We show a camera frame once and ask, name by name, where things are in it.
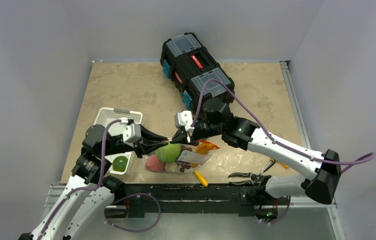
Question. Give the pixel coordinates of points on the yellow handled screwdriver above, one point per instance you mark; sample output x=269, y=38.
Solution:
x=200, y=178

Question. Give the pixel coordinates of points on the red grape bunch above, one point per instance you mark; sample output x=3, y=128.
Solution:
x=188, y=160

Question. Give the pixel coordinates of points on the green bell pepper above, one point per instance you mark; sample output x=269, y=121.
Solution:
x=120, y=163

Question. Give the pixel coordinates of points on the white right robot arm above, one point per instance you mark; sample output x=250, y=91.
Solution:
x=318, y=173

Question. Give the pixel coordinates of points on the pink peach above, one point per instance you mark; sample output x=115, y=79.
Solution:
x=154, y=164

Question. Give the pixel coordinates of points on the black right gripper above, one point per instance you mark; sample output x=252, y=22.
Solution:
x=190, y=133

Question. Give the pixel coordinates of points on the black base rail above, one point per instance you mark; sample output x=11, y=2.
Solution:
x=193, y=198

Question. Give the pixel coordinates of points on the orange black screwdriver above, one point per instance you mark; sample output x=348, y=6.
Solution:
x=270, y=164

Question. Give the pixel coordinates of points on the black pliers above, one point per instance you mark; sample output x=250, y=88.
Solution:
x=251, y=179

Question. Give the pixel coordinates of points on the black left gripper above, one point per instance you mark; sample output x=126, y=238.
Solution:
x=145, y=146

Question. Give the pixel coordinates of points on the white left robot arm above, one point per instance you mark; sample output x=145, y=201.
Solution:
x=88, y=189

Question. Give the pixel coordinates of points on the white garlic bulb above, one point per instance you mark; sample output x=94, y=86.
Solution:
x=171, y=167

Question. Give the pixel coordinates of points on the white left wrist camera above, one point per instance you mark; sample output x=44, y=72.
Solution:
x=131, y=131

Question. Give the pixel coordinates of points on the black toolbox clear lids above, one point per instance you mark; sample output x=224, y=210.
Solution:
x=188, y=64

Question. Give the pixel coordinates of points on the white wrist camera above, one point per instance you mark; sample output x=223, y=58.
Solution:
x=183, y=119
x=131, y=131

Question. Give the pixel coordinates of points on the clear zip bag orange zipper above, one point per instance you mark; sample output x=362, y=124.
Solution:
x=202, y=159

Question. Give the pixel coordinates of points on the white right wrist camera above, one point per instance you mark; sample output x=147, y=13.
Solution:
x=183, y=119

